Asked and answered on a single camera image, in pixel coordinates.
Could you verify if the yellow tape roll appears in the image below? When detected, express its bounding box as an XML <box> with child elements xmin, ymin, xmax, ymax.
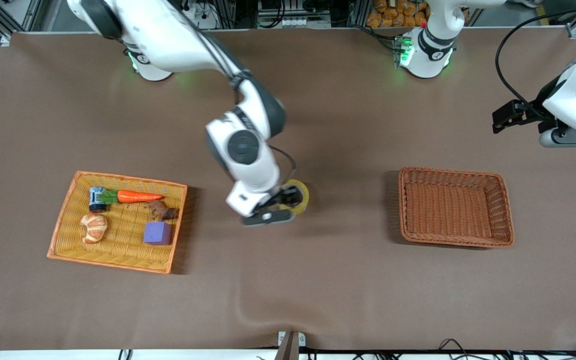
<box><xmin>280</xmin><ymin>179</ymin><xmax>312</xmax><ymax>216</ymax></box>

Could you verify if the brown toy animal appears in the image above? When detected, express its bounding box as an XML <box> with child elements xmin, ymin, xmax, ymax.
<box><xmin>145</xmin><ymin>200</ymin><xmax>180</xmax><ymax>222</ymax></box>

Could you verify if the purple foam cube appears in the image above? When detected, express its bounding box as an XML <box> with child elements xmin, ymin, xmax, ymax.
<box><xmin>142</xmin><ymin>221</ymin><xmax>174</xmax><ymax>247</ymax></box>

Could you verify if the brown wicker basket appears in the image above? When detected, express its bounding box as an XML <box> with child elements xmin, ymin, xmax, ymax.
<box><xmin>398</xmin><ymin>167</ymin><xmax>515</xmax><ymax>249</ymax></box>

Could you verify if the orange toy carrot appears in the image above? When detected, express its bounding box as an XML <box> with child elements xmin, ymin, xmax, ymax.
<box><xmin>99</xmin><ymin>188</ymin><xmax>165</xmax><ymax>205</ymax></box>

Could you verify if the yellow wicker basket orange rim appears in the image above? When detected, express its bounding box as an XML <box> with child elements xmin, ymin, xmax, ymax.
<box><xmin>46</xmin><ymin>171</ymin><xmax>188</xmax><ymax>275</ymax></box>

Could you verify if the small blue labelled can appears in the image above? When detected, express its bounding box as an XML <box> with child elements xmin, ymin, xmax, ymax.
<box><xmin>89</xmin><ymin>186</ymin><xmax>107</xmax><ymax>213</ymax></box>

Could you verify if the toy croissant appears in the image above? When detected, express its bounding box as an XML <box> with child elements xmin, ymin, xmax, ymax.
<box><xmin>79</xmin><ymin>214</ymin><xmax>109</xmax><ymax>245</ymax></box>

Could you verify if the pile of orange toys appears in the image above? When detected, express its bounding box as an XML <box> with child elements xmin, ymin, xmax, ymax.
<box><xmin>366</xmin><ymin>0</ymin><xmax>430</xmax><ymax>29</ymax></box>

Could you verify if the white power strip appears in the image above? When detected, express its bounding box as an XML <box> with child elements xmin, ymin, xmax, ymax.
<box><xmin>260</xmin><ymin>17</ymin><xmax>310</xmax><ymax>29</ymax></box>

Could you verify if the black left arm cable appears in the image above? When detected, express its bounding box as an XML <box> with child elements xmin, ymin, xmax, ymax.
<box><xmin>495</xmin><ymin>8</ymin><xmax>576</xmax><ymax>121</ymax></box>

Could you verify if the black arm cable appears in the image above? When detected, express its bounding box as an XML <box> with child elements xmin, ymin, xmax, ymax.
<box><xmin>168</xmin><ymin>0</ymin><xmax>298</xmax><ymax>176</ymax></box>
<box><xmin>495</xmin><ymin>8</ymin><xmax>576</xmax><ymax>121</ymax></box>

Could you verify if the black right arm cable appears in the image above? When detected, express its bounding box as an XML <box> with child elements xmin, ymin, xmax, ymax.
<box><xmin>168</xmin><ymin>0</ymin><xmax>298</xmax><ymax>176</ymax></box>

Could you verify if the metal table bracket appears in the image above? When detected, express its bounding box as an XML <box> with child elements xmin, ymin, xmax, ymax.
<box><xmin>277</xmin><ymin>330</ymin><xmax>307</xmax><ymax>360</ymax></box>

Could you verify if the black floor cable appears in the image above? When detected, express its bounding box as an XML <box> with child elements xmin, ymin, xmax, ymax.
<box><xmin>435</xmin><ymin>338</ymin><xmax>576</xmax><ymax>360</ymax></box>

